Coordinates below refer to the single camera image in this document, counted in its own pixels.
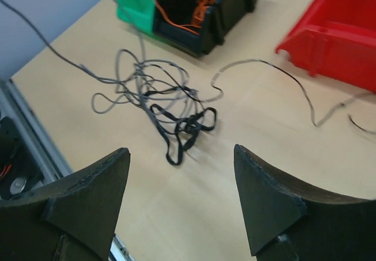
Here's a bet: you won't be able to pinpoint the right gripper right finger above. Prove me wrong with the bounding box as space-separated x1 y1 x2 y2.
234 145 375 260

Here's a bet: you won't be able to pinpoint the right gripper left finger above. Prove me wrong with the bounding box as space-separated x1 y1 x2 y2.
1 148 130 260

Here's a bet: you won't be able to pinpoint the black and orange cables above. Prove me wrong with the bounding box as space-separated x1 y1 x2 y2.
149 103 219 166

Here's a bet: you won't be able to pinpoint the thin grey cable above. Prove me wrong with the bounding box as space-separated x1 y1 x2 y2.
0 0 376 135

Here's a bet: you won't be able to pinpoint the orange cable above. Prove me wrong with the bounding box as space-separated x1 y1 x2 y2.
151 0 224 36

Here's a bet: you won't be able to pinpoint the red plastic bin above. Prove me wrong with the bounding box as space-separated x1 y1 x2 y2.
276 0 375 92

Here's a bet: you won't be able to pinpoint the black plastic bin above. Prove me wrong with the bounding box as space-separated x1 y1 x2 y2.
153 0 257 57

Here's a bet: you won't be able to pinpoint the green plastic bin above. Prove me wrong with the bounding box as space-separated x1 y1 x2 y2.
117 0 155 36

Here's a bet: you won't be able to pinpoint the aluminium mounting rail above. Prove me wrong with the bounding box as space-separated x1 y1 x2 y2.
108 234 134 261

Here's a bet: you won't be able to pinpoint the aluminium table side frame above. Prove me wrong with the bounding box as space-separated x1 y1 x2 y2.
1 80 73 183

